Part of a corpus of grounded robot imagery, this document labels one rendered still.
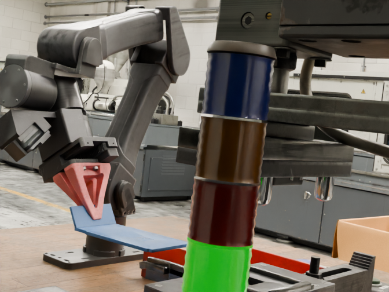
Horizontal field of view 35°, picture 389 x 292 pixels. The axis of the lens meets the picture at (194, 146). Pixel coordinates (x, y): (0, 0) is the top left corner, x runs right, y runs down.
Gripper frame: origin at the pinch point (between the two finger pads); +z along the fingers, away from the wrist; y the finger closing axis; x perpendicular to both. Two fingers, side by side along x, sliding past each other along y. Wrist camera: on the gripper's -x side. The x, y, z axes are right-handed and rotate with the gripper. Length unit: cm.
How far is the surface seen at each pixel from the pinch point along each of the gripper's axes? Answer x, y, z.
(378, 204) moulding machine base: 457, -157, -30
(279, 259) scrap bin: 23.0, 10.5, 12.8
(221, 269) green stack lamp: -29, 41, 16
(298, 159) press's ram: -3.5, 33.7, 6.6
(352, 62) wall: 671, -205, -225
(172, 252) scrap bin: 11.7, 0.8, 7.1
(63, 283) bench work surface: -0.8, -8.9, 6.8
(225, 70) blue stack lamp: -29, 45, 6
